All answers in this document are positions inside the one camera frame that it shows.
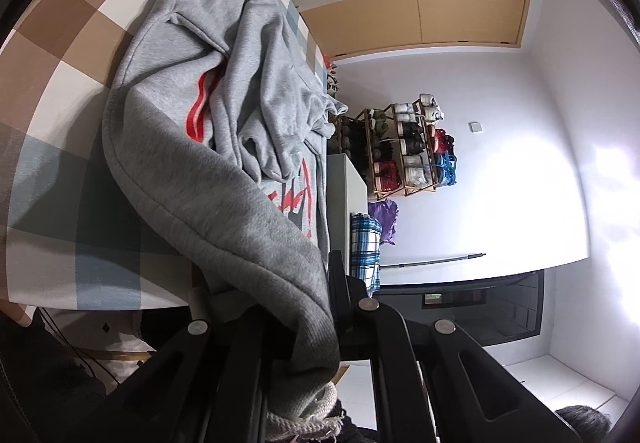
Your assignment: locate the purple cloth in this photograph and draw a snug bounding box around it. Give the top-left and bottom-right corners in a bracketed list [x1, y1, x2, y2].
[367, 199, 401, 246]

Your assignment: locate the brown and blue checkered sheet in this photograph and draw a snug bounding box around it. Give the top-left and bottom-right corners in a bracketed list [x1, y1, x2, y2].
[0, 0, 336, 314]

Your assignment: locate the dark plaid blanket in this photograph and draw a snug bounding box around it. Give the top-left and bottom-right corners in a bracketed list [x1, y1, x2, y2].
[349, 213, 383, 296]

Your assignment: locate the wooden shoe rack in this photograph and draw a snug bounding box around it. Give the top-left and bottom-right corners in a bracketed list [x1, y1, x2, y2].
[332, 93, 458, 201]

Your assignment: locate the grey hoodie with red print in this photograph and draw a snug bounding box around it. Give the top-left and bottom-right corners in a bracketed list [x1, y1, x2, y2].
[101, 0, 351, 443]

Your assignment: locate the wooden door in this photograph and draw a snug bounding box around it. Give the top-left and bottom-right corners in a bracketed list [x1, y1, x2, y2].
[300, 0, 535, 61]

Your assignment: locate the group of assorted shoes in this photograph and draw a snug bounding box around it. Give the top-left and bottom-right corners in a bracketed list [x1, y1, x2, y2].
[335, 94, 458, 196]

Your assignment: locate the dark fuzzy object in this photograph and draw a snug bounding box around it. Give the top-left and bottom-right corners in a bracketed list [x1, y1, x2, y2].
[555, 405, 613, 443]

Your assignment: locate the dark window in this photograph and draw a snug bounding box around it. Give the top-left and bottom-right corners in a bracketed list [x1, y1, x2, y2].
[372, 269, 546, 349]

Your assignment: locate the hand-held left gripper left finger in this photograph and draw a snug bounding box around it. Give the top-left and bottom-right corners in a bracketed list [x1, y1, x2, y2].
[107, 305, 281, 443]

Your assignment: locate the grey mop pole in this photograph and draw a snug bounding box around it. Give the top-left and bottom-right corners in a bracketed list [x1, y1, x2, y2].
[380, 252, 487, 270]

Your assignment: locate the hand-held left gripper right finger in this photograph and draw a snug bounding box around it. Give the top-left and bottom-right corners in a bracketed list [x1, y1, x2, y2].
[326, 250, 583, 443]

